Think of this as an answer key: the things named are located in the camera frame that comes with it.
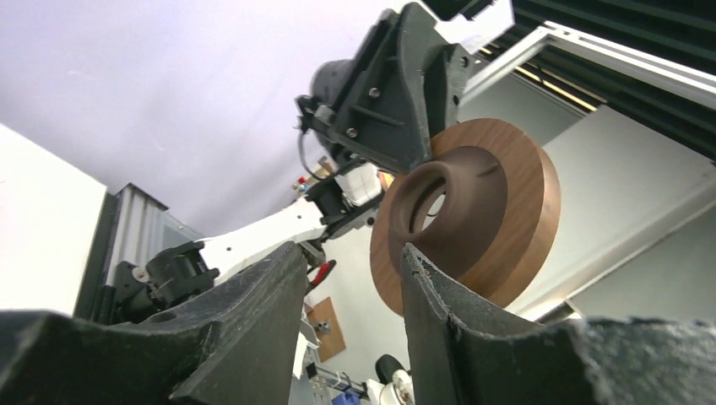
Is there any brown wooden ring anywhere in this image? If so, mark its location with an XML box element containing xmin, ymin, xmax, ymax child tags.
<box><xmin>369</xmin><ymin>117</ymin><xmax>562</xmax><ymax>318</ymax></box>

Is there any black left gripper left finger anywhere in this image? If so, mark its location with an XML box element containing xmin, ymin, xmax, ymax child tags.
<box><xmin>141</xmin><ymin>242</ymin><xmax>306</xmax><ymax>404</ymax></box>

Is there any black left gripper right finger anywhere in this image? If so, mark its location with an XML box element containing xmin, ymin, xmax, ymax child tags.
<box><xmin>400</xmin><ymin>244</ymin><xmax>571</xmax><ymax>404</ymax></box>

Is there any aluminium rail frame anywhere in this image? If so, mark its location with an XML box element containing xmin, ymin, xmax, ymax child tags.
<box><xmin>73</xmin><ymin>183</ymin><xmax>203</xmax><ymax>324</ymax></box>

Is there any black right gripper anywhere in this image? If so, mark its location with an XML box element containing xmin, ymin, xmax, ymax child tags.
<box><xmin>296</xmin><ymin>2</ymin><xmax>475</xmax><ymax>173</ymax></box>

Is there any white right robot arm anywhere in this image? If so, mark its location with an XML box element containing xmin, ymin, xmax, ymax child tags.
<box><xmin>73</xmin><ymin>1</ymin><xmax>486</xmax><ymax>325</ymax></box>

